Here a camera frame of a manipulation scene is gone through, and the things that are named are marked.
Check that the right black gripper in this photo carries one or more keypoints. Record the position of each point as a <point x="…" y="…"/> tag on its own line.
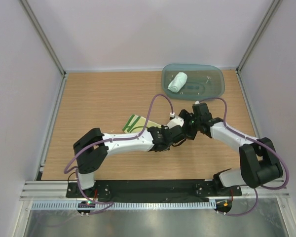
<point x="187" y="116"/>

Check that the green patterned towel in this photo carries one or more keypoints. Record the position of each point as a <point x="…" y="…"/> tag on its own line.
<point x="135" y="124"/>

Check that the light mint green towel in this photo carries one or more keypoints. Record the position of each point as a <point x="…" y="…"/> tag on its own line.
<point x="178" y="82"/>

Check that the teal transparent plastic basin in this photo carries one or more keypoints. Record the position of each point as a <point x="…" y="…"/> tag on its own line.
<point x="203" y="81"/>

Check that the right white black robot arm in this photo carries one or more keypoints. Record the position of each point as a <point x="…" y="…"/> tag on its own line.
<point x="259" y="163"/>

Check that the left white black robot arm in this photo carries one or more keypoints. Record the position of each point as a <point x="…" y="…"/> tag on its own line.
<point x="91" y="149"/>

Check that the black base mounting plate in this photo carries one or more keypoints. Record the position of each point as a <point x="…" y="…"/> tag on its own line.
<point x="193" y="187"/>

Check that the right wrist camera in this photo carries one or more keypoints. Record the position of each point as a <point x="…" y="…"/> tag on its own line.
<point x="202" y="111"/>

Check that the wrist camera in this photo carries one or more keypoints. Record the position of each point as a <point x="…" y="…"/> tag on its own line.
<point x="174" y="133"/>
<point x="202" y="111"/>

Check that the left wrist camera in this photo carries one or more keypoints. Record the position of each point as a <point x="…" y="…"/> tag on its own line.
<point x="174" y="133"/>

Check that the white slotted cable duct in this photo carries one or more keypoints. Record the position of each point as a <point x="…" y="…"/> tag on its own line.
<point x="84" y="205"/>

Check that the right aluminium frame post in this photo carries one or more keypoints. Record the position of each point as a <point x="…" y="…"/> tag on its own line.
<point x="272" y="9"/>

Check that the aluminium frame post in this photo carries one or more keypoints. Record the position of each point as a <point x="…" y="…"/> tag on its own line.
<point x="39" y="30"/>
<point x="272" y="9"/>

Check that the left aluminium frame post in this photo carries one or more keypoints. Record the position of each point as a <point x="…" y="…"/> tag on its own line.
<point x="39" y="30"/>

